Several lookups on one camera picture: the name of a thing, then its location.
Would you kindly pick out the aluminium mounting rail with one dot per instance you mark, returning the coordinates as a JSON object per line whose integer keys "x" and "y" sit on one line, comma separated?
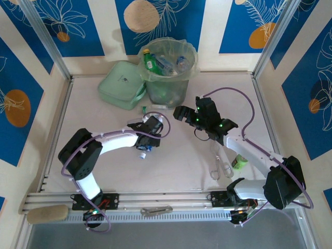
{"x": 168, "y": 199}

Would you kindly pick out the clear bottle green neck label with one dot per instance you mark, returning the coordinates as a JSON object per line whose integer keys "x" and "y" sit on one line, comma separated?
{"x": 155, "y": 107}

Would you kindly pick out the Pepsi label plastic bottle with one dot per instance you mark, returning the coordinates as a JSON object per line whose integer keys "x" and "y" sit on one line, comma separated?
{"x": 182, "y": 62}

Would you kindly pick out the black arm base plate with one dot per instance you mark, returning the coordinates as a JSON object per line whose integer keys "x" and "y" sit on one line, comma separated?
{"x": 111, "y": 201}
{"x": 219, "y": 198}

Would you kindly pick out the light green fabric pouch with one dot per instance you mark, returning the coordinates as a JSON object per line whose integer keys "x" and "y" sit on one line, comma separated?
{"x": 120, "y": 83}

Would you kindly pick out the flat metal bracket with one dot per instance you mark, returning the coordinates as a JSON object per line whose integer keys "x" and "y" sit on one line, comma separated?
{"x": 156, "y": 210}

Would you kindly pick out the green Sprite soda bottle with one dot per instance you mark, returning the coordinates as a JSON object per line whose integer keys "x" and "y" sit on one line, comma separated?
{"x": 149, "y": 62}

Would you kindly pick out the aluminium frame post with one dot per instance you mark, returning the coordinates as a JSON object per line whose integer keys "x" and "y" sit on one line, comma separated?
{"x": 45, "y": 36}
{"x": 273, "y": 36}

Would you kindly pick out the light blue label water bottle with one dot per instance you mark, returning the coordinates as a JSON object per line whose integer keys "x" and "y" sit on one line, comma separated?
{"x": 164, "y": 64}

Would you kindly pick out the small circuit board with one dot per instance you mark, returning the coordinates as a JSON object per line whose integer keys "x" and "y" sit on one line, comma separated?
{"x": 240, "y": 215}
{"x": 93, "y": 212}

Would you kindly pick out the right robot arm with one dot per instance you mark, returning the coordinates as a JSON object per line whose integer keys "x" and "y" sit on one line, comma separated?
{"x": 249, "y": 150}

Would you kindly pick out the aluminium side rail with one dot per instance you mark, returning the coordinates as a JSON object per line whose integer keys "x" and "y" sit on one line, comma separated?
{"x": 63, "y": 109}
{"x": 260, "y": 96}

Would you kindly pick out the grey mesh waste bin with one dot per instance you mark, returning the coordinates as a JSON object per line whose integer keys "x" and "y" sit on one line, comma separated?
{"x": 168, "y": 90}

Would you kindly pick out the light green cylindrical container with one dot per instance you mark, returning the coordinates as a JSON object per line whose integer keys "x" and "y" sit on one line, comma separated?
{"x": 240, "y": 162}

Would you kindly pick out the grey metal sheet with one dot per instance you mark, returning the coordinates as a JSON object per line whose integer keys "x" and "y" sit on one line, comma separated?
{"x": 168, "y": 236}

